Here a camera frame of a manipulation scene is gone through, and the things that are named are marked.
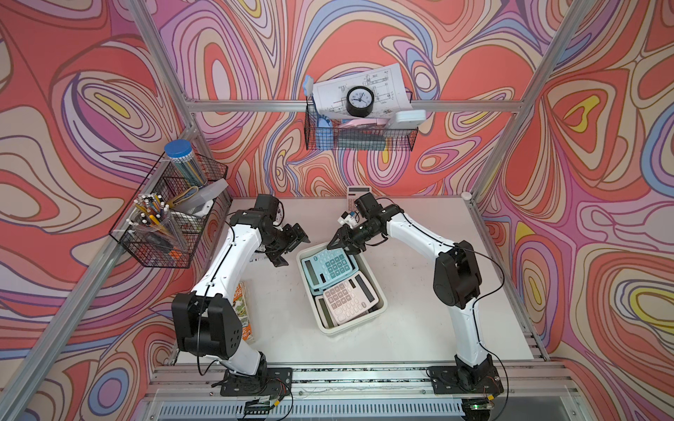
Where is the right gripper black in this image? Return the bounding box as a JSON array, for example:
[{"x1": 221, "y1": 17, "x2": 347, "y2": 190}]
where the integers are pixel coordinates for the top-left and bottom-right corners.
[{"x1": 327, "y1": 218, "x2": 380, "y2": 254}]

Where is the light blue calculator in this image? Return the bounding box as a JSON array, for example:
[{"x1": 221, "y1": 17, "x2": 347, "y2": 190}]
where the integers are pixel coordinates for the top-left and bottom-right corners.
[{"x1": 300, "y1": 248, "x2": 359, "y2": 296}]

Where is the pink calculator back top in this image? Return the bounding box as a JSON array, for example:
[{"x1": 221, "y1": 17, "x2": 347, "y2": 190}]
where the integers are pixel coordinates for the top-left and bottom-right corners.
[{"x1": 346, "y1": 185, "x2": 371, "y2": 212}]

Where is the pink calculator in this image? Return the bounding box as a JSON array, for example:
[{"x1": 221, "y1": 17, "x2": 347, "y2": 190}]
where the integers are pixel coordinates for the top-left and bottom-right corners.
[
  {"x1": 314, "y1": 296, "x2": 335, "y2": 329},
  {"x1": 323, "y1": 272, "x2": 379, "y2": 326},
  {"x1": 346, "y1": 185, "x2": 371, "y2": 212}
]

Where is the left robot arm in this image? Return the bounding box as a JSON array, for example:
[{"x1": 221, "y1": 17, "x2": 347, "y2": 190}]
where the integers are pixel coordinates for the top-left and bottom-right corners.
[{"x1": 171, "y1": 194, "x2": 309, "y2": 377}]

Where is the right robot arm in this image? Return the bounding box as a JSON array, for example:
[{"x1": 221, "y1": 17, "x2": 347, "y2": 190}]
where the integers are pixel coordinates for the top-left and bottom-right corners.
[{"x1": 328, "y1": 193, "x2": 493, "y2": 391}]

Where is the white plastic storage box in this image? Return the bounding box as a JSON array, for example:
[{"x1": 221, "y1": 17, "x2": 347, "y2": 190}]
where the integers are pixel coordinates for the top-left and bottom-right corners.
[{"x1": 297, "y1": 243, "x2": 388, "y2": 336}]

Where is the orange paperback book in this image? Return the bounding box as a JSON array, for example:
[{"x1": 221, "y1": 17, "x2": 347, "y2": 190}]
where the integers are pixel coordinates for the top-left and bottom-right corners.
[{"x1": 233, "y1": 281, "x2": 256, "y2": 343}]

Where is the white stapler in basket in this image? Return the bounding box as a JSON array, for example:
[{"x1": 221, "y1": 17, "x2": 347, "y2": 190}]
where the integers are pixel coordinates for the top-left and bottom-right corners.
[{"x1": 173, "y1": 179, "x2": 228, "y2": 217}]

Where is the white rounded device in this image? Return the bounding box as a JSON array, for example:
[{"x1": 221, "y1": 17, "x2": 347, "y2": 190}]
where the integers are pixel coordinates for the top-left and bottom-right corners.
[{"x1": 390, "y1": 110, "x2": 428, "y2": 130}]

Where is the black round clock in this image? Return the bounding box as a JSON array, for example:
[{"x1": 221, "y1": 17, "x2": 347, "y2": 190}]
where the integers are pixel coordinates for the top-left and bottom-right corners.
[{"x1": 346, "y1": 86, "x2": 375, "y2": 118}]

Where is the clear cup of pencils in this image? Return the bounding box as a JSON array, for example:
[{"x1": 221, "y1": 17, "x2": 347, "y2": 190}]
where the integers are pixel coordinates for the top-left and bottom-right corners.
[{"x1": 126, "y1": 193, "x2": 188, "y2": 251}]

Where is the blue lid pencil jar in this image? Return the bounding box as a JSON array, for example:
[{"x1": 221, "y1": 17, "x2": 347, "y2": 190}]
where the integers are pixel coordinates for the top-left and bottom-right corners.
[{"x1": 164, "y1": 139, "x2": 207, "y2": 188}]

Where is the white paper drawing sheet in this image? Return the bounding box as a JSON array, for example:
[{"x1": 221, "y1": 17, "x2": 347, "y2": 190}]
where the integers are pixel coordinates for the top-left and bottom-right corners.
[{"x1": 312, "y1": 64, "x2": 412, "y2": 119}]

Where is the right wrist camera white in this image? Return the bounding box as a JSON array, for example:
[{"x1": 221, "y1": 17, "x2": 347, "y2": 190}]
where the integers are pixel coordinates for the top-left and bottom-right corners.
[{"x1": 338, "y1": 212, "x2": 360, "y2": 228}]

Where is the black wire basket back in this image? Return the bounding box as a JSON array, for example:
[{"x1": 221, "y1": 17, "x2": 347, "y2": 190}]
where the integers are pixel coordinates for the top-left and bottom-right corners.
[{"x1": 304, "y1": 98, "x2": 419, "y2": 152}]

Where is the black wire basket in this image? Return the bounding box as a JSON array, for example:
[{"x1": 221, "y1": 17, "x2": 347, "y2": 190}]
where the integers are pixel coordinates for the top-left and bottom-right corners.
[
  {"x1": 109, "y1": 155, "x2": 231, "y2": 268},
  {"x1": 304, "y1": 98, "x2": 419, "y2": 152}
]

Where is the black wire basket left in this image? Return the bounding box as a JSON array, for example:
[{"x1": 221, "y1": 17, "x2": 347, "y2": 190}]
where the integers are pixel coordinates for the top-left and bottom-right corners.
[{"x1": 109, "y1": 155, "x2": 231, "y2": 268}]

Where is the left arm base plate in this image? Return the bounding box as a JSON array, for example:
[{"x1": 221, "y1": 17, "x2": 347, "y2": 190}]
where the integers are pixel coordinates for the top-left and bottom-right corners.
[{"x1": 213, "y1": 367, "x2": 293, "y2": 397}]

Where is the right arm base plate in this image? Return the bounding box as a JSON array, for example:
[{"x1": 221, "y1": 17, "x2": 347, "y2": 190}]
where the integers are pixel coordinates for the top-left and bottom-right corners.
[{"x1": 427, "y1": 365, "x2": 505, "y2": 396}]

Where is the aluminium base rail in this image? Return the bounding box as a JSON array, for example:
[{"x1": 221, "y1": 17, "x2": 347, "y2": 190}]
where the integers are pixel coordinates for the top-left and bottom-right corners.
[{"x1": 134, "y1": 361, "x2": 595, "y2": 420}]

